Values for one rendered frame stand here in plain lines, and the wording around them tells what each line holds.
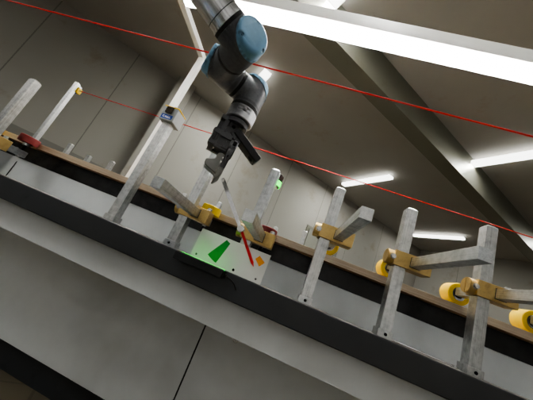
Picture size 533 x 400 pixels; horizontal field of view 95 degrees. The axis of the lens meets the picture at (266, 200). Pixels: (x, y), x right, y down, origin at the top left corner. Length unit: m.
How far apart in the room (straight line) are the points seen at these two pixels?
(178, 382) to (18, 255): 0.93
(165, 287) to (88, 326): 0.47
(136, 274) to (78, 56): 4.67
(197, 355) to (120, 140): 4.12
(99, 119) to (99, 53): 1.10
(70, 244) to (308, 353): 0.91
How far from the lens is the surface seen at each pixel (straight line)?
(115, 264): 1.04
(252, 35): 0.71
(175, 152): 4.86
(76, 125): 4.94
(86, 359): 1.34
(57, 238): 1.21
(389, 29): 1.96
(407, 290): 1.11
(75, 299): 1.37
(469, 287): 1.02
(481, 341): 1.03
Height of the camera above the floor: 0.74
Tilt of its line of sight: 16 degrees up
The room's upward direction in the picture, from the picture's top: 23 degrees clockwise
